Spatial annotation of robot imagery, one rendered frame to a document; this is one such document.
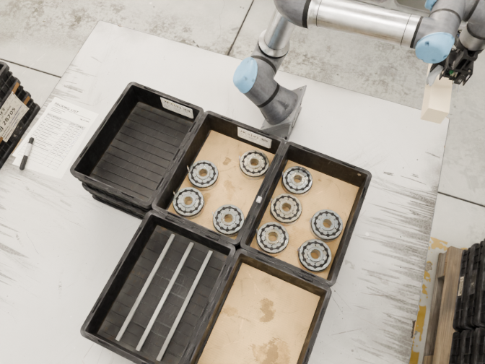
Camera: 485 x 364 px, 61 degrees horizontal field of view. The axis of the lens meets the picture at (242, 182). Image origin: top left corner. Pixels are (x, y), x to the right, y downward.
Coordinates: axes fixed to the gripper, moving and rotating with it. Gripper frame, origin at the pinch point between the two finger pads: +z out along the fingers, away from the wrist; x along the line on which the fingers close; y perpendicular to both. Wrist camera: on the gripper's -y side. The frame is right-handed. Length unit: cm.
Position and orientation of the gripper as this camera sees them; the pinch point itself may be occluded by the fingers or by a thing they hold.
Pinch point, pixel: (440, 82)
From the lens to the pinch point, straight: 146.0
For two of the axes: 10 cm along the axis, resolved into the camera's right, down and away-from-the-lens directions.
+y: -3.0, 8.7, -4.0
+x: 9.6, 2.7, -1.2
